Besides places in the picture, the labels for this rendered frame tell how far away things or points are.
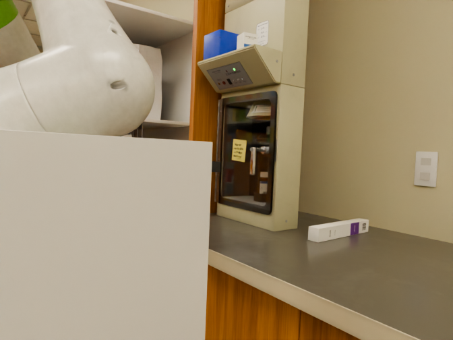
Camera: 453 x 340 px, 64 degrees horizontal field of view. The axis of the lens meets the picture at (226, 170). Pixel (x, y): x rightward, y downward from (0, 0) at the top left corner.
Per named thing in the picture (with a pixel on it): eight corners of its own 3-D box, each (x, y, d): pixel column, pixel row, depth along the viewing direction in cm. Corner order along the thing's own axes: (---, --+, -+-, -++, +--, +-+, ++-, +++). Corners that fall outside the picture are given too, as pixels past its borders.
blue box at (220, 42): (225, 65, 137) (226, 41, 136) (242, 61, 129) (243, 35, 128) (203, 61, 131) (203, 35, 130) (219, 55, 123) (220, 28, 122)
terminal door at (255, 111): (217, 202, 142) (221, 98, 139) (272, 216, 117) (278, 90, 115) (216, 202, 141) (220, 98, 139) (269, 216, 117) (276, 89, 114)
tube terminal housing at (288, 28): (263, 210, 158) (272, 29, 154) (324, 224, 132) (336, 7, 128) (216, 214, 143) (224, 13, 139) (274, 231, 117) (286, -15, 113)
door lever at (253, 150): (265, 175, 119) (259, 174, 121) (266, 146, 118) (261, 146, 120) (252, 175, 115) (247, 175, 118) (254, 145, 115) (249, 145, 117)
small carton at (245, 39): (249, 57, 122) (250, 38, 122) (257, 53, 118) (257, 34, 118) (236, 54, 120) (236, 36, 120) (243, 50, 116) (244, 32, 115)
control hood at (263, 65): (221, 94, 140) (222, 67, 140) (281, 83, 114) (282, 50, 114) (195, 90, 133) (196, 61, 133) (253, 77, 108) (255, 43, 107)
